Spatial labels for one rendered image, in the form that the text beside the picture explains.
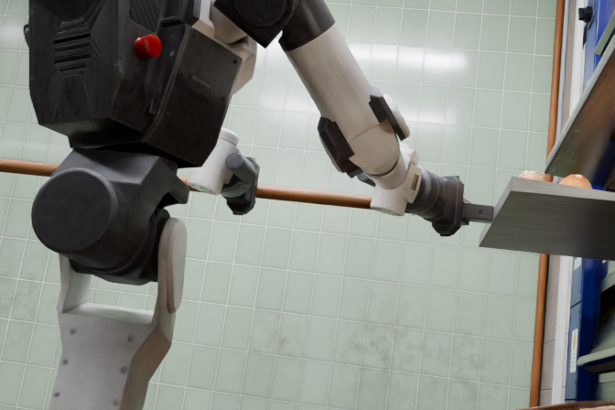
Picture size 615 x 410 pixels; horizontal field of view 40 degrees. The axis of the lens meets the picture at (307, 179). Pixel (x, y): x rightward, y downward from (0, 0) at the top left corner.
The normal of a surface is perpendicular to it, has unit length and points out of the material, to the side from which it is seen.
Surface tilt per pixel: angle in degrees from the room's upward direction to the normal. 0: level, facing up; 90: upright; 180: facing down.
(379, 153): 130
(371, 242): 90
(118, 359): 81
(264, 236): 90
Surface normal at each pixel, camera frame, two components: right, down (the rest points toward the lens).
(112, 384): -0.08, -0.41
